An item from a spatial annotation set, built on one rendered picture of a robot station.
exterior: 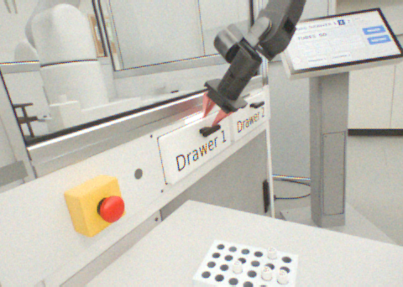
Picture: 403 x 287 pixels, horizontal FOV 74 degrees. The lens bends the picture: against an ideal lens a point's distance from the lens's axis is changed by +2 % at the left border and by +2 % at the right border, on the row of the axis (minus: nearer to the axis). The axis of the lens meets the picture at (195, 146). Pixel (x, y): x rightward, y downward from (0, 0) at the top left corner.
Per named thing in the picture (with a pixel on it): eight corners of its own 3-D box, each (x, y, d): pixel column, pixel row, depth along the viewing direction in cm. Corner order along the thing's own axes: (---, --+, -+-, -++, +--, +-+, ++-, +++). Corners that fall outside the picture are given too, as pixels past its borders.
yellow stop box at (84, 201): (129, 215, 45) (120, 176, 43) (93, 241, 39) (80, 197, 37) (110, 209, 48) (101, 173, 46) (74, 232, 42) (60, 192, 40)
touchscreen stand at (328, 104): (404, 255, 135) (427, 41, 106) (315, 267, 135) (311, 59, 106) (345, 205, 183) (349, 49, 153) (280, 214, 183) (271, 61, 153)
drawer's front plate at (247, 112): (267, 119, 105) (265, 91, 102) (234, 142, 83) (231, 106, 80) (263, 119, 106) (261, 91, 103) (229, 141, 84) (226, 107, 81)
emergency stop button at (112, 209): (129, 215, 42) (124, 192, 41) (109, 229, 39) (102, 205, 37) (117, 211, 43) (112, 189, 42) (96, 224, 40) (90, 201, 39)
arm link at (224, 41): (273, 22, 50) (290, 41, 57) (241, -7, 56) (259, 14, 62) (229, 70, 55) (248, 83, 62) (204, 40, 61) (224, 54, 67)
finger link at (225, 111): (206, 112, 73) (223, 84, 67) (225, 128, 71) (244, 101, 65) (192, 117, 68) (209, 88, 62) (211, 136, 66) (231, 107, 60)
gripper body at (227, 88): (216, 83, 68) (230, 59, 64) (244, 109, 66) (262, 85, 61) (201, 87, 63) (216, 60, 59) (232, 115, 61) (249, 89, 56)
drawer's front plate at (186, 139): (231, 144, 81) (227, 109, 78) (171, 185, 59) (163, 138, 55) (226, 143, 82) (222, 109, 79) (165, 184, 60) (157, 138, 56)
